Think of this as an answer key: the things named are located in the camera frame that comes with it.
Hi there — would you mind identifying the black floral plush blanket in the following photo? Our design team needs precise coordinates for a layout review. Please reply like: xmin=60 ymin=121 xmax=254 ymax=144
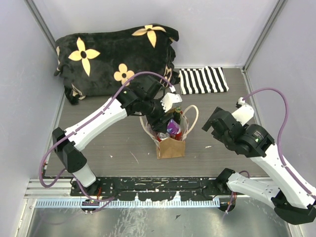
xmin=54 ymin=24 xmax=180 ymax=105

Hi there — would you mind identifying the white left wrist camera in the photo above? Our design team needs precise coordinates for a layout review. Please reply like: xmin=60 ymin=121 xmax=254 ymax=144
xmin=160 ymin=92 xmax=183 ymax=112

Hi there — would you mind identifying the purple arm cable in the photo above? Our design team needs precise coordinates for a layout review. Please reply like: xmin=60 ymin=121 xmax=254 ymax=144
xmin=39 ymin=71 xmax=176 ymax=189
xmin=243 ymin=87 xmax=290 ymax=161

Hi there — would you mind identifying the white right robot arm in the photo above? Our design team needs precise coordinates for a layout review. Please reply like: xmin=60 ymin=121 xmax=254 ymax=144
xmin=202 ymin=105 xmax=316 ymax=225

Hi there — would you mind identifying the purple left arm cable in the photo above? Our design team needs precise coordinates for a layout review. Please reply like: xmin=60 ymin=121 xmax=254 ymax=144
xmin=39 ymin=71 xmax=176 ymax=189

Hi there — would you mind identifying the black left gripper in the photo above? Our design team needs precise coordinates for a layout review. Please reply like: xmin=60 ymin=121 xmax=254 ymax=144
xmin=141 ymin=96 xmax=174 ymax=132

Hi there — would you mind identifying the red cola can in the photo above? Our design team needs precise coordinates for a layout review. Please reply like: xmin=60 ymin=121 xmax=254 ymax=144
xmin=172 ymin=131 xmax=183 ymax=141
xmin=157 ymin=132 xmax=170 ymax=142

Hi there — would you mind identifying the watermelon print canvas bag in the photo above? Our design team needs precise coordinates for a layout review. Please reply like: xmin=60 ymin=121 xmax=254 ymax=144
xmin=139 ymin=105 xmax=199 ymax=159

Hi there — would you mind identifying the black white striped cloth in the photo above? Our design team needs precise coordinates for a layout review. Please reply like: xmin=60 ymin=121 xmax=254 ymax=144
xmin=179 ymin=66 xmax=229 ymax=95

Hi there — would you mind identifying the purple Fanta can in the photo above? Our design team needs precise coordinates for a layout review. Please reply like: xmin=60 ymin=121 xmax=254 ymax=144
xmin=167 ymin=119 xmax=181 ymax=135

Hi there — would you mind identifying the green glass bottle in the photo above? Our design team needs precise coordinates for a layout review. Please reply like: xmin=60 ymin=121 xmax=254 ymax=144
xmin=173 ymin=106 xmax=182 ymax=125

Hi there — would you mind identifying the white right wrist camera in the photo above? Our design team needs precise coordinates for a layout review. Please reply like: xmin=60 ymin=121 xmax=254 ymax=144
xmin=232 ymin=97 xmax=254 ymax=126

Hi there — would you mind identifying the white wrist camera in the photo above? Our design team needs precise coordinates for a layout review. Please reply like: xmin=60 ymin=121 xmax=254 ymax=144
xmin=160 ymin=92 xmax=183 ymax=112
xmin=232 ymin=97 xmax=254 ymax=126

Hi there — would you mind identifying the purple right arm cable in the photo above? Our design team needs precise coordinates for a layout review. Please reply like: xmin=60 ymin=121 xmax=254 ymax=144
xmin=243 ymin=87 xmax=290 ymax=161

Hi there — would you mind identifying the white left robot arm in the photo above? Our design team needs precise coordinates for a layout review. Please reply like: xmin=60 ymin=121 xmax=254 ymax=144
xmin=51 ymin=75 xmax=182 ymax=196

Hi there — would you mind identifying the white slotted cable duct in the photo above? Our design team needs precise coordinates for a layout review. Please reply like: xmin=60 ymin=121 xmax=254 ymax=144
xmin=35 ymin=198 xmax=220 ymax=208

